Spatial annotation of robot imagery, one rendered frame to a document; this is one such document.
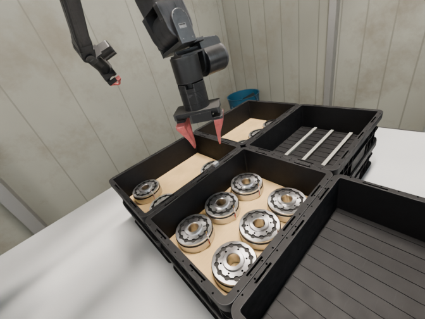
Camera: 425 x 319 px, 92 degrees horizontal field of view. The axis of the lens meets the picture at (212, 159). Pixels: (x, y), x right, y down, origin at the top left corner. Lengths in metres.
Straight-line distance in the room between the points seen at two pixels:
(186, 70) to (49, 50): 1.89
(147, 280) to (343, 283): 0.53
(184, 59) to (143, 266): 0.64
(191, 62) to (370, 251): 0.53
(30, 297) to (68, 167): 1.50
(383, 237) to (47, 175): 2.30
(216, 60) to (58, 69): 1.89
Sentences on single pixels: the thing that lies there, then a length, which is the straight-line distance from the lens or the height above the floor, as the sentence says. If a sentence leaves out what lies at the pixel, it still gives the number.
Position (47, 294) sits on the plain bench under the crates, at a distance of 0.96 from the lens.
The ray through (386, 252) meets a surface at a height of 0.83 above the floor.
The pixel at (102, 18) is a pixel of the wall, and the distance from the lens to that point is 2.41.
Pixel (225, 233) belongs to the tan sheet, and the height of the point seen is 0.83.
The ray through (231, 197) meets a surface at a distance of 0.63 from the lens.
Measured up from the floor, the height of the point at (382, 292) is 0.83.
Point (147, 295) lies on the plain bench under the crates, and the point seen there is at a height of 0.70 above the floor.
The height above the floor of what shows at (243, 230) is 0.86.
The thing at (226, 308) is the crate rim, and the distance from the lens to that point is 0.40.
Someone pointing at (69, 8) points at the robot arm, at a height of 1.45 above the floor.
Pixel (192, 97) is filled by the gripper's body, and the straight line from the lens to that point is 0.44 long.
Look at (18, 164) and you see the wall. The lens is 2.31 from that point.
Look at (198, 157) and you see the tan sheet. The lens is 0.92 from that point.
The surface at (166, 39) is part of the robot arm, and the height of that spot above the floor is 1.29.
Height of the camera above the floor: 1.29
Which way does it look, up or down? 31 degrees down
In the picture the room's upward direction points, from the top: 15 degrees counter-clockwise
